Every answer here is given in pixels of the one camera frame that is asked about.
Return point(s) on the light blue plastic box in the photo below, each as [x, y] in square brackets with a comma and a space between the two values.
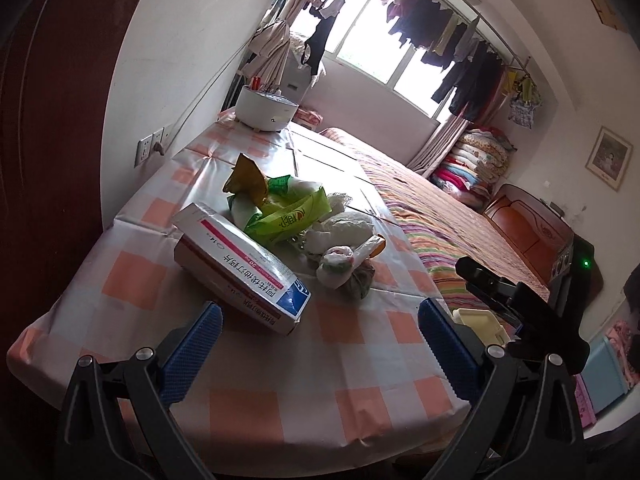
[603, 377]

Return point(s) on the green plastic snack bag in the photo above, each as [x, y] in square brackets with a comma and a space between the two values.
[290, 207]

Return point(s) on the white red medicine box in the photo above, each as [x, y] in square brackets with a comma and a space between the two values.
[239, 271]

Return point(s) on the cream plastic trash bin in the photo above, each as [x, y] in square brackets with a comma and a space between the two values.
[484, 324]

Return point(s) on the yellow brown crumpled wrapper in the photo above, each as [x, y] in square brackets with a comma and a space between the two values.
[247, 179]

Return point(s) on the orange white checkered tablecloth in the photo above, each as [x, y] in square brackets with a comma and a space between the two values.
[349, 383]

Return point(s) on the beige tied curtain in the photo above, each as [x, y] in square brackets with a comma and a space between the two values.
[270, 47]

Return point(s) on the grey white washing machine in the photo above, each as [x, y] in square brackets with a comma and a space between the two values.
[297, 79]

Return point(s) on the stack of folded quilts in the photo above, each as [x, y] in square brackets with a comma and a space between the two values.
[473, 166]

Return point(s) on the hanging dark clothes row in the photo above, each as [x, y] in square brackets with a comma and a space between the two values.
[439, 55]

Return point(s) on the striped colourful bedspread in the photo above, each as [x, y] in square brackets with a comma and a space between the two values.
[439, 228]

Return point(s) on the white wall power socket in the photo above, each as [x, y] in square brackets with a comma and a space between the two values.
[155, 143]

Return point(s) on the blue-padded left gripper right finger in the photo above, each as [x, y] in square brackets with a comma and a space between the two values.
[523, 422]

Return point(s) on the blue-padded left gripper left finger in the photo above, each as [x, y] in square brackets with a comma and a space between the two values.
[152, 380]

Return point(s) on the brown wooden headboard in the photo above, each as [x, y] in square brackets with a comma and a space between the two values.
[531, 227]

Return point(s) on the dark red wooden door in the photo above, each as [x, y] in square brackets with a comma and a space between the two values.
[58, 59]

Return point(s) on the framed wall picture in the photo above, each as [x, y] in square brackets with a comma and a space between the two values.
[609, 158]

